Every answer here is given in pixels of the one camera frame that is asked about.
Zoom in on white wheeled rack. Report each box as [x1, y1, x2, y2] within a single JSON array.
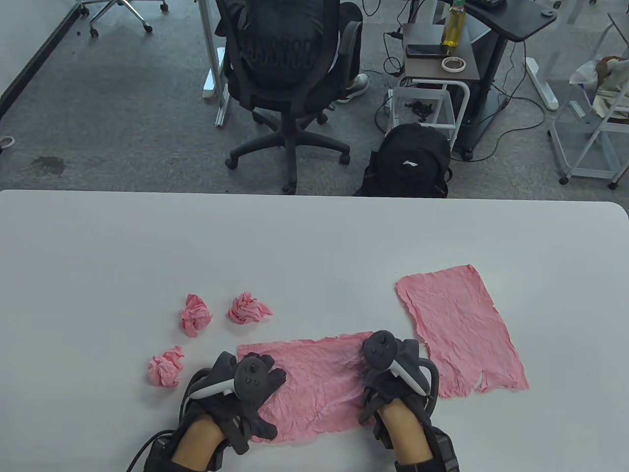
[[548, 12, 629, 190]]

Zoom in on black white handheld controller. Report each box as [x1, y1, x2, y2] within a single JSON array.
[[363, 330, 429, 398], [189, 357, 271, 402]]

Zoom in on person's left forearm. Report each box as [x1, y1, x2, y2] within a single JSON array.
[[170, 411, 229, 472]]

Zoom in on white plastic bag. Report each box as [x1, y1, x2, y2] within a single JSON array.
[[569, 59, 602, 87]]

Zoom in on small black gadget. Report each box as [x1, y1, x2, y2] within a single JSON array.
[[404, 100, 435, 123]]

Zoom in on black glove cable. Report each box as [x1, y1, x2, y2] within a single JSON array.
[[127, 369, 207, 472]]

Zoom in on pink crinkled paper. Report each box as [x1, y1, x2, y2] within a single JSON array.
[[180, 294, 213, 338], [395, 264, 530, 399], [237, 331, 376, 444], [228, 293, 273, 324], [147, 346, 186, 389]]

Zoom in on black backpack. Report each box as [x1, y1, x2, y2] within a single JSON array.
[[355, 123, 453, 198]]

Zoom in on black floor cable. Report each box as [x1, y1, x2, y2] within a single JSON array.
[[462, 42, 547, 163]]

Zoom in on person's left hand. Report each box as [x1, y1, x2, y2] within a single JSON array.
[[188, 350, 287, 442]]

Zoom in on swivel chair with chrome base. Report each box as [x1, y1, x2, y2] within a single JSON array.
[[76, 0, 169, 37]]

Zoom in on person's right forearm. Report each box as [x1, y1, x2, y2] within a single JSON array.
[[378, 399, 438, 472]]

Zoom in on grey side table white frame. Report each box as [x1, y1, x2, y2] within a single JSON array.
[[388, 22, 480, 148]]

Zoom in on yellow drink bottle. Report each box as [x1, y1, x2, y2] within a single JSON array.
[[441, 0, 466, 50]]

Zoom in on black standing desk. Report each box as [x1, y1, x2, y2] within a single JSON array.
[[450, 0, 558, 163]]

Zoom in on person's right hand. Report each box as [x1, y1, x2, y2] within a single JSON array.
[[363, 339, 440, 416]]

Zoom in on black mesh office chair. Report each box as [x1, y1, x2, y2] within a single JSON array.
[[215, 0, 367, 195]]

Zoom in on black phone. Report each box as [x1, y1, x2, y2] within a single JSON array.
[[406, 44, 450, 59]]

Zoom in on white desk leg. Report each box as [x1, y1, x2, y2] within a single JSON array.
[[197, 0, 231, 127]]

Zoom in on beige cloth bundle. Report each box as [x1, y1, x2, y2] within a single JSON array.
[[592, 57, 629, 121]]

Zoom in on white desk foot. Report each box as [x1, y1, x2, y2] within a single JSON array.
[[525, 57, 560, 111]]

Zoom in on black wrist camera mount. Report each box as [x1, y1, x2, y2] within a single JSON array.
[[358, 393, 394, 449], [216, 418, 252, 455]]

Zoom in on black plug cable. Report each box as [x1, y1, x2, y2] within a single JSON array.
[[382, 29, 407, 77]]

